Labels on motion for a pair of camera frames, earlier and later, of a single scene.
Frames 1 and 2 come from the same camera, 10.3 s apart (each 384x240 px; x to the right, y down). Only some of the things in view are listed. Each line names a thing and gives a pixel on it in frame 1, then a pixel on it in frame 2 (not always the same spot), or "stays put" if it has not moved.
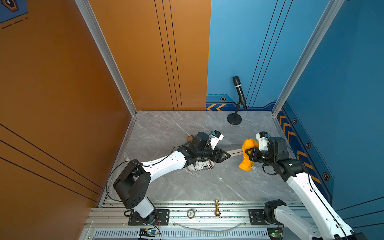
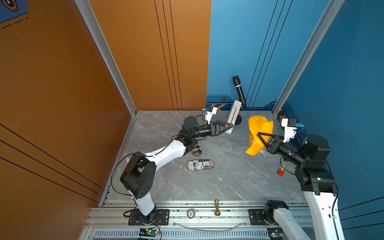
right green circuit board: [275, 233] stays put
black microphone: [237, 82] stays put
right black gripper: [255, 151] → [275, 143]
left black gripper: [219, 159] → [215, 130]
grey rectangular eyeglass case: [236, 152] → [233, 114]
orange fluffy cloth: [246, 164] → [258, 124]
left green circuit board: [148, 233] stays put
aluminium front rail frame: [188, 220] stays put
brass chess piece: [217, 213] stays put
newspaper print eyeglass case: [202, 165] stays put
